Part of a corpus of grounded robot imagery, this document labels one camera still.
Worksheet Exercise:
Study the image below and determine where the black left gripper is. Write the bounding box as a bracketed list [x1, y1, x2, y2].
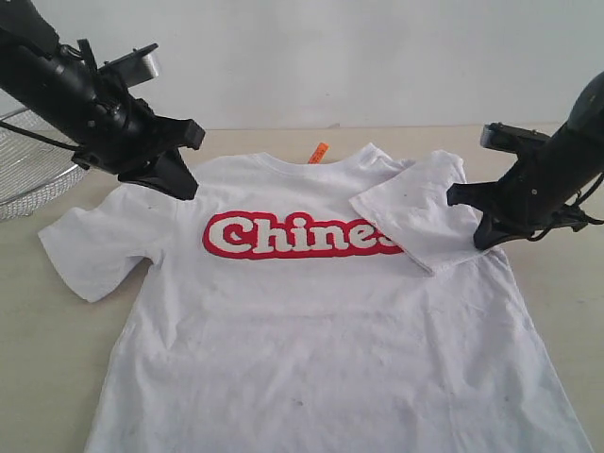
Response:
[68, 79, 206, 201]

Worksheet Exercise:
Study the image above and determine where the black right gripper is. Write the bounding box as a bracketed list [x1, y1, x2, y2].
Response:
[446, 157, 585, 251]

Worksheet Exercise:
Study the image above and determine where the white t-shirt red print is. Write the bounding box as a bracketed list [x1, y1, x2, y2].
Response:
[39, 145, 592, 452]

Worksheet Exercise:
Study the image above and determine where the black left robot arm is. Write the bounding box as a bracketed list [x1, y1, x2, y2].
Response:
[1, 1, 206, 200]

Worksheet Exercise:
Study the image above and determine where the metal mesh basket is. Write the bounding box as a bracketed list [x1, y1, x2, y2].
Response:
[0, 106, 91, 222]

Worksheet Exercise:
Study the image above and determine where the orange shirt neck tag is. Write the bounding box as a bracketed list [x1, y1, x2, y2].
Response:
[308, 143, 329, 164]

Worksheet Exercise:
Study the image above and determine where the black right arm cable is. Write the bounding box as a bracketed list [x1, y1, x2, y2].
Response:
[532, 172, 604, 240]

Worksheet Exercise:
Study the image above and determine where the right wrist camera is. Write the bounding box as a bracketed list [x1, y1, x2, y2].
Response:
[479, 123, 550, 157]

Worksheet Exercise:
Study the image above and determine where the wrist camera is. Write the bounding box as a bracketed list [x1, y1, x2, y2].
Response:
[479, 123, 550, 157]
[99, 43, 160, 88]

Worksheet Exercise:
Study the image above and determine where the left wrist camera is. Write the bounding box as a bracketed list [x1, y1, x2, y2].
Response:
[99, 43, 160, 88]

